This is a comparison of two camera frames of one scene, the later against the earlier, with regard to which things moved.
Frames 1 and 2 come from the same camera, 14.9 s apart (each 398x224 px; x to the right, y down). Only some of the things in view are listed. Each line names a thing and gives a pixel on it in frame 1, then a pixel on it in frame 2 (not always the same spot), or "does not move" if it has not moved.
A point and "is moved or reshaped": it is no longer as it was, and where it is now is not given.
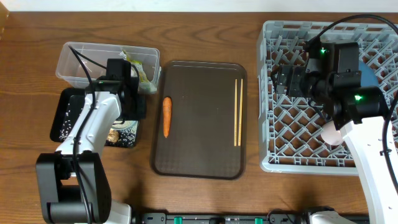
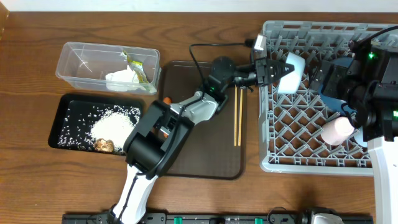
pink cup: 330,135 does not move
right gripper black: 296,74 -> 335,74
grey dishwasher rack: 290,128 does not move
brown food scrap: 112,135 is moved or reshaped
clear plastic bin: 80,64 does not move
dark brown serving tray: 201,142 does not move
